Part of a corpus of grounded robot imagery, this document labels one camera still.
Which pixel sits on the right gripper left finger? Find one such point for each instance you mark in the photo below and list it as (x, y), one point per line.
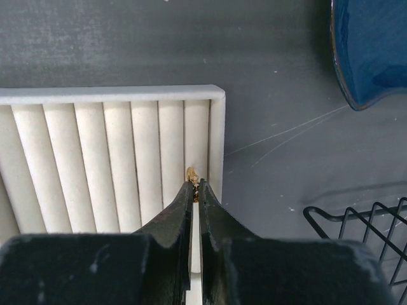
(149, 266)

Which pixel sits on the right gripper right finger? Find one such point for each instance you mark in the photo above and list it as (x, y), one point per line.
(239, 267)

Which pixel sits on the beige jewelry tray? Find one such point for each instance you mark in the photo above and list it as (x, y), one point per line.
(107, 159)

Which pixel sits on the black wire dish rack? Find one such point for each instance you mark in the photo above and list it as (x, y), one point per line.
(381, 228)

